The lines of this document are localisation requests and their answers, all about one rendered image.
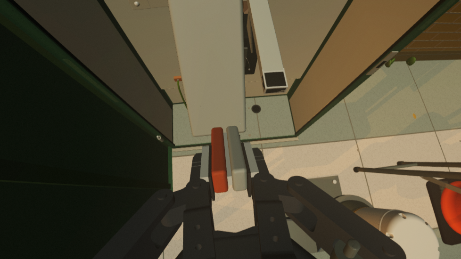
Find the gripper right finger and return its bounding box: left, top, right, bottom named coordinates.
left=243, top=142, right=408, bottom=259

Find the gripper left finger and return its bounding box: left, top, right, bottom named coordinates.
left=95, top=145, right=217, bottom=259

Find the dark green pillar door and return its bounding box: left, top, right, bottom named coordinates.
left=0, top=0, right=174, bottom=259

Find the dark thin rod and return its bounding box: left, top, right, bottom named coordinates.
left=353, top=166, right=461, bottom=180
left=396, top=161, right=461, bottom=168

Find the black control box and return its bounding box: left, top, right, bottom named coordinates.
left=242, top=13, right=258, bottom=75

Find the orange traffic cone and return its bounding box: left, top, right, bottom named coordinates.
left=426, top=179, right=461, bottom=246

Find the grey lock box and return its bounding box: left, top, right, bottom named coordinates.
left=366, top=50, right=399, bottom=76

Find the grey fuse door handle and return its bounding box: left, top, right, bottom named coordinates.
left=226, top=126, right=248, bottom=192

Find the red switch lever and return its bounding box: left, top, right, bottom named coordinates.
left=210, top=127, right=229, bottom=194

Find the green wire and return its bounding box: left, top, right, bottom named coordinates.
left=176, top=80, right=187, bottom=107

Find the beige fuse-switch body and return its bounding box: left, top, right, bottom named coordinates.
left=167, top=0, right=247, bottom=137

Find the grey cable trunking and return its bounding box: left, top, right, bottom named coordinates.
left=248, top=0, right=289, bottom=95

